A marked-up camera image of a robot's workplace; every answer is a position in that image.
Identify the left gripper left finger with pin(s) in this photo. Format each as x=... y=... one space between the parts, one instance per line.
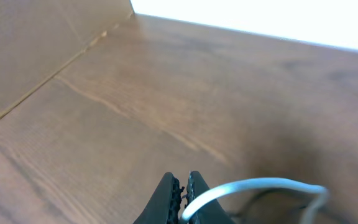
x=164 y=204

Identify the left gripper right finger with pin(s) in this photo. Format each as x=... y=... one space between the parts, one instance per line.
x=202 y=205

